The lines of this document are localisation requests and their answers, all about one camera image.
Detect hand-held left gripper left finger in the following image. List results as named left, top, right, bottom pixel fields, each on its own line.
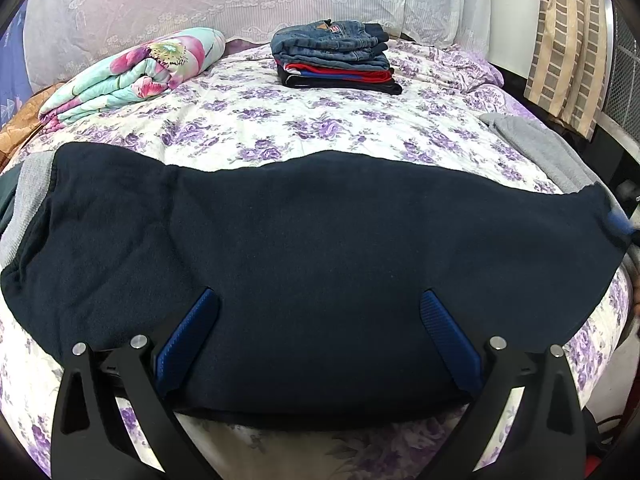
left=50, top=287, right=221, bottom=480

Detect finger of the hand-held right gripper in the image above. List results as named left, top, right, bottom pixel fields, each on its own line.
left=602, top=205, right=640, bottom=247

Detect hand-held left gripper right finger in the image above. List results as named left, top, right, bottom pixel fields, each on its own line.
left=419, top=289, right=586, bottom=480

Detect dark navy pants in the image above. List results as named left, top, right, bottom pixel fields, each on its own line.
left=0, top=141, right=633, bottom=431

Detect grey sweatpants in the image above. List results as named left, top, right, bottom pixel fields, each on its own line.
left=479, top=112, right=608, bottom=196

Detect metal window grille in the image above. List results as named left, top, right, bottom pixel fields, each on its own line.
left=600, top=5, right=640, bottom=146

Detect striped beige curtain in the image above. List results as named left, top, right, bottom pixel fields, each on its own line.
left=525, top=0, right=613, bottom=141

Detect red object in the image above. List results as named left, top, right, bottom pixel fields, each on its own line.
left=582, top=452, right=608, bottom=480

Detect grey knit garment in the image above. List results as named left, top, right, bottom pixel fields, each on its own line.
left=0, top=152, right=56, bottom=266

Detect dark teal garment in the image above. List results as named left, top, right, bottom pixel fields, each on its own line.
left=0, top=180, right=21, bottom=241

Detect purple floral bed sheet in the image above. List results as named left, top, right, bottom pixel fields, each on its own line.
left=0, top=35, right=636, bottom=480

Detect folded floral blanket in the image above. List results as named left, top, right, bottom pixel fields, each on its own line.
left=39, top=27, right=227, bottom=133

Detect orange brown pillow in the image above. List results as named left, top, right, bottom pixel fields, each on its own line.
left=0, top=82, right=63, bottom=171

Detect folded red garment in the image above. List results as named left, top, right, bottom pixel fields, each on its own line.
left=282, top=61, right=393, bottom=83

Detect blue printed cloth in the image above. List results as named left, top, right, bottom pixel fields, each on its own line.
left=0, top=35, right=38, bottom=126

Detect folded blue jeans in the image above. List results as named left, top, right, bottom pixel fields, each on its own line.
left=270, top=20, right=391, bottom=68

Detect white lace cover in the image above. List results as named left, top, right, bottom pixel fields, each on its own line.
left=22, top=0, right=493, bottom=93

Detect dark wooden bed frame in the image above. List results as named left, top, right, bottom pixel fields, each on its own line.
left=490, top=60, right=640, bottom=201

